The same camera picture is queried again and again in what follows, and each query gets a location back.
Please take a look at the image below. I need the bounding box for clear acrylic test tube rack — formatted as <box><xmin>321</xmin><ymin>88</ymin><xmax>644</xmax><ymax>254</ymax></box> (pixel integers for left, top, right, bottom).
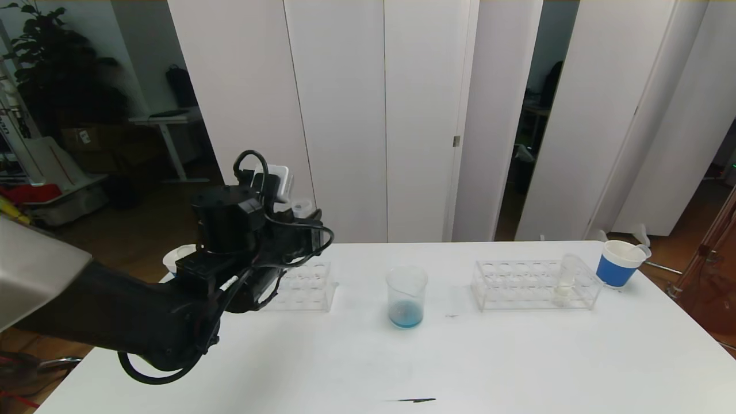
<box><xmin>470</xmin><ymin>259</ymin><xmax>603</xmax><ymax>311</ymax></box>
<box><xmin>262</xmin><ymin>262</ymin><xmax>340</xmax><ymax>313</ymax></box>

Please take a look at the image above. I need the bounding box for clear glass beaker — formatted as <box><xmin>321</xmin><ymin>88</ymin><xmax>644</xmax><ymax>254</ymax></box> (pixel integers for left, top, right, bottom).
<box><xmin>385</xmin><ymin>264</ymin><xmax>429</xmax><ymax>329</ymax></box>

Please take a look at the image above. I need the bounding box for pale yellow pigment test tube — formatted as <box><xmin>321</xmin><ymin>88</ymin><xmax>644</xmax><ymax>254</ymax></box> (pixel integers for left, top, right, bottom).
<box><xmin>553</xmin><ymin>254</ymin><xmax>581</xmax><ymax>304</ymax></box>

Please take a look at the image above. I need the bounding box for white folding partition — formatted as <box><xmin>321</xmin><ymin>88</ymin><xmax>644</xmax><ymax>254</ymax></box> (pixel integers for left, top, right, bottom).
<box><xmin>168</xmin><ymin>0</ymin><xmax>543</xmax><ymax>244</ymax></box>
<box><xmin>515</xmin><ymin>0</ymin><xmax>736</xmax><ymax>249</ymax></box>

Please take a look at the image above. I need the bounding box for white blue paper cup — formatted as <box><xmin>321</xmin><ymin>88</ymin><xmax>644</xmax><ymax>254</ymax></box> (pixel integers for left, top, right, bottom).
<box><xmin>596</xmin><ymin>240</ymin><xmax>647</xmax><ymax>288</ymax></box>
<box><xmin>163</xmin><ymin>244</ymin><xmax>197</xmax><ymax>275</ymax></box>

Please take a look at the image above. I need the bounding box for white office desk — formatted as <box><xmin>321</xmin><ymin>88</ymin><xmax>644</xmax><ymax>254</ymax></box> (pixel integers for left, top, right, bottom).
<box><xmin>129</xmin><ymin>108</ymin><xmax>210</xmax><ymax>185</ymax></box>

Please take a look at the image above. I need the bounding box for black backpack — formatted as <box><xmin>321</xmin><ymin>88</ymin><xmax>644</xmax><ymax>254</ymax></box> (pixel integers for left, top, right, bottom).
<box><xmin>166</xmin><ymin>65</ymin><xmax>199</xmax><ymax>110</ymax></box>

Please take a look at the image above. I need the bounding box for brown cardboard box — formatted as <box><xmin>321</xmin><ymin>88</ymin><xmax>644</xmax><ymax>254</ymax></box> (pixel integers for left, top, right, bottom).
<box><xmin>62</xmin><ymin>126</ymin><xmax>124</xmax><ymax>153</ymax></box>

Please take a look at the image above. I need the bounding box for white machine with column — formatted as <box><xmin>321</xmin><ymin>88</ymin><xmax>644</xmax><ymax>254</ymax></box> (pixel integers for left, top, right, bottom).
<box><xmin>0</xmin><ymin>57</ymin><xmax>110</xmax><ymax>228</ymax></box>

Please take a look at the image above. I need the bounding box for red flat item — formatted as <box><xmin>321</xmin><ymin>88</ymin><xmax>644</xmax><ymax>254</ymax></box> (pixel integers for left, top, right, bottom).
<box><xmin>0</xmin><ymin>184</ymin><xmax>63</xmax><ymax>206</ymax></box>

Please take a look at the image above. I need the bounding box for dark green potted plant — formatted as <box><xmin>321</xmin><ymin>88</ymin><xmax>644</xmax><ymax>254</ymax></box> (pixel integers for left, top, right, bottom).
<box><xmin>2</xmin><ymin>0</ymin><xmax>130</xmax><ymax>139</ymax></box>

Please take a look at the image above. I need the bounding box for grey metal floor leg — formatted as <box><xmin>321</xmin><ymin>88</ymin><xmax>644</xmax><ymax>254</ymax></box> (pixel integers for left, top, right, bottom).
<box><xmin>34</xmin><ymin>356</ymin><xmax>82</xmax><ymax>371</ymax></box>

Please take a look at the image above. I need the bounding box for yellow black tool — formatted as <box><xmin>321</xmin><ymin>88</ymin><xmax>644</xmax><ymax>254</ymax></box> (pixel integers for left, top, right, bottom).
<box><xmin>0</xmin><ymin>194</ymin><xmax>30</xmax><ymax>226</ymax></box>

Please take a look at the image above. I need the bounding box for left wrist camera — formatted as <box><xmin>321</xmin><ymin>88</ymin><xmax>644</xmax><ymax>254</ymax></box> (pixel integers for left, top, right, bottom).
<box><xmin>252</xmin><ymin>164</ymin><xmax>294</xmax><ymax>204</ymax></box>

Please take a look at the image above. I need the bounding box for red cable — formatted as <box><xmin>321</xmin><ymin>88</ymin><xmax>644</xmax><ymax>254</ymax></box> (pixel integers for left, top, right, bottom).
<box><xmin>0</xmin><ymin>390</ymin><xmax>41</xmax><ymax>409</ymax></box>

